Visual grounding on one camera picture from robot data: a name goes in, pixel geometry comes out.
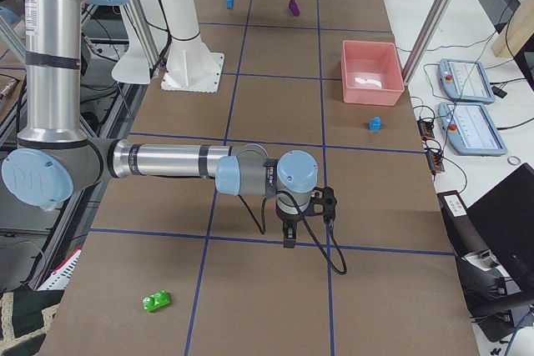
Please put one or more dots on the lower teach pendant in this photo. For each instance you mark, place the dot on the lower teach pendant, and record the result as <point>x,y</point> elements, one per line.
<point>469,129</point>

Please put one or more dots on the pink plastic box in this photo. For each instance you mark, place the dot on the pink plastic box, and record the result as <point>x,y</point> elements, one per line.
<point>371,73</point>

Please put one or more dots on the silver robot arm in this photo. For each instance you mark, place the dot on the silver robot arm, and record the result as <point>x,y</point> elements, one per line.
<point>55,159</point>

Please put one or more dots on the orange black circuit board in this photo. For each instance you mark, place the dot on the orange black circuit board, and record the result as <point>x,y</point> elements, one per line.
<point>435,160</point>

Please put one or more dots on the white camera pillar with base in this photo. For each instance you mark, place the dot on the white camera pillar with base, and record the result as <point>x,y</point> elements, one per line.
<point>190,67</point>

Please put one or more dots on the upper teach pendant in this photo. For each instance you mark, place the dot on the upper teach pendant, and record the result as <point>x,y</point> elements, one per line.
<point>465,81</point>

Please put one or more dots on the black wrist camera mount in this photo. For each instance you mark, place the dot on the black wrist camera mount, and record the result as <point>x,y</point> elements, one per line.
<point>325,201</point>

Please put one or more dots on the teach pendant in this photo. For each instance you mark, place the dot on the teach pendant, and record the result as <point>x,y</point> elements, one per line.
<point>469,129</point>
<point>465,81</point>

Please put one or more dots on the purple block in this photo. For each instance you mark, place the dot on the purple block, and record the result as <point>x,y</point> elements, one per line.
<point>294,8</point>

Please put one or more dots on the small black circuit board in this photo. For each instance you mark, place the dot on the small black circuit board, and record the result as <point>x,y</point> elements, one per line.
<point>426,129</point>

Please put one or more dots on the small blue block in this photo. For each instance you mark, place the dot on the small blue block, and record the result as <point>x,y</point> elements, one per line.
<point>375,124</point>

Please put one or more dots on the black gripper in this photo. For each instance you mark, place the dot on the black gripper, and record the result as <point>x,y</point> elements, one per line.
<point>290,220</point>

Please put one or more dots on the green two-stud block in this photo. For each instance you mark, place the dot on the green two-stud block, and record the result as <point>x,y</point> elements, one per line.
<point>156,301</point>

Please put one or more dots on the aluminium frame post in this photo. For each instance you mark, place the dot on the aluminium frame post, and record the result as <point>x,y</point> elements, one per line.
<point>433,18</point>

